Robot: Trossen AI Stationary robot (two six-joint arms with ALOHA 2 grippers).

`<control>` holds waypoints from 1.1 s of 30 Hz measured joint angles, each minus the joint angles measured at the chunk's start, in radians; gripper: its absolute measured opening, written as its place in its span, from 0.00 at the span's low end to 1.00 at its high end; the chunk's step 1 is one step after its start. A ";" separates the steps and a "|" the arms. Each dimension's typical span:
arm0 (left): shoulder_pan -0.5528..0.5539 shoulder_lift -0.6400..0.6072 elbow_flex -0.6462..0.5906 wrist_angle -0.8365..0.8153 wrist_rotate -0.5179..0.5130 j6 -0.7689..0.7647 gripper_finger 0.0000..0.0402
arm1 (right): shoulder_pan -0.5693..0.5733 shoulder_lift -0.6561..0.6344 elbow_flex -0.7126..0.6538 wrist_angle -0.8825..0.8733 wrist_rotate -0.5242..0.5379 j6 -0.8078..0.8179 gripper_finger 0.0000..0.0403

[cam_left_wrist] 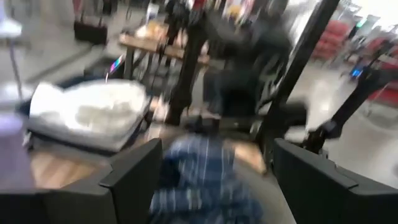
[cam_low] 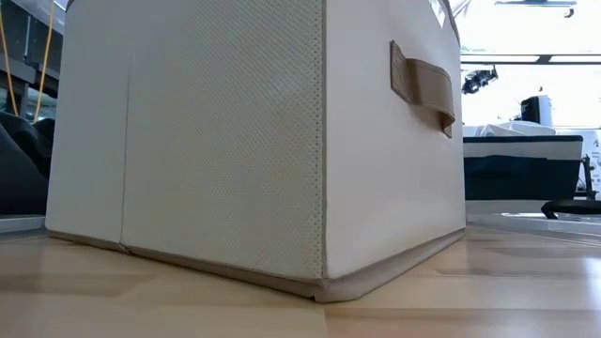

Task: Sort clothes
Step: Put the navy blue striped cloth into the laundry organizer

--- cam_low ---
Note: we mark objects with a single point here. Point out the black ceiling device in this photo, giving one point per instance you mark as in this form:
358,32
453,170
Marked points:
476,81

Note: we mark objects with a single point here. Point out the black and white box device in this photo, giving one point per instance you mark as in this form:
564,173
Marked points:
529,110

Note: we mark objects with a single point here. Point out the navy fabric storage bin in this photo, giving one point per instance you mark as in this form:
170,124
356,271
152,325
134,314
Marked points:
516,176

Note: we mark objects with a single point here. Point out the white shirt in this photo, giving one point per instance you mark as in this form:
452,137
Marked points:
521,129

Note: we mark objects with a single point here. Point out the beige fabric storage bin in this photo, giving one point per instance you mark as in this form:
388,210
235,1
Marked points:
225,141

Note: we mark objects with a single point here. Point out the black garment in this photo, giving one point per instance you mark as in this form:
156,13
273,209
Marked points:
19,178

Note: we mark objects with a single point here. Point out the white printed sign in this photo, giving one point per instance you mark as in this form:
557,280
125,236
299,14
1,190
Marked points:
596,145

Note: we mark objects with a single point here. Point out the white lace garment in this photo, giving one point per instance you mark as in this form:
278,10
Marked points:
474,131

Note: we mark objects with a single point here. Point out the black clamp post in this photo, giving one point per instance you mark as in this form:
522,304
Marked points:
587,178

